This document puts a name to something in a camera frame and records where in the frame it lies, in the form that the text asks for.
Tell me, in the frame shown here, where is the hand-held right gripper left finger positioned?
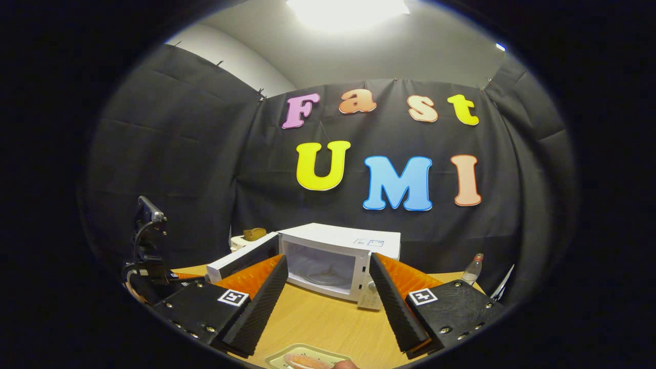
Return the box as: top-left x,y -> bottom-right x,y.
154,255 -> 289,358

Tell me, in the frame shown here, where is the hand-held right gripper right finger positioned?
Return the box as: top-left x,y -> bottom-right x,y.
369,253 -> 505,359

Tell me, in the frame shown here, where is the white microwave oven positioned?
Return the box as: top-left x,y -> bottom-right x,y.
206,223 -> 401,311

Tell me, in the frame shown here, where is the white food plate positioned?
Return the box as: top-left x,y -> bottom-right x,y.
265,343 -> 354,369

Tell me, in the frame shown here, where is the glass microwave turntable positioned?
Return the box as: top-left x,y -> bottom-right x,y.
299,264 -> 354,288

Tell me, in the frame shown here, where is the white toaster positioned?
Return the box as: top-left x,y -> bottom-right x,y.
231,233 -> 267,253

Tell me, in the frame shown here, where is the clear bottle with red label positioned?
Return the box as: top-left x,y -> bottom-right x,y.
461,253 -> 484,286

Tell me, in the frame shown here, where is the white sheet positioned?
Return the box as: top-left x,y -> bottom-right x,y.
490,264 -> 515,300

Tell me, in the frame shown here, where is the black backdrop cloth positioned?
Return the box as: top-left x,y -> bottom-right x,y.
85,45 -> 577,308

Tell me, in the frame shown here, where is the large ceiling light panel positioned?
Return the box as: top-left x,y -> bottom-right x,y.
287,0 -> 411,31

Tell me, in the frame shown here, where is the black camera cable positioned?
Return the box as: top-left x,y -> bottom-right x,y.
133,220 -> 154,257

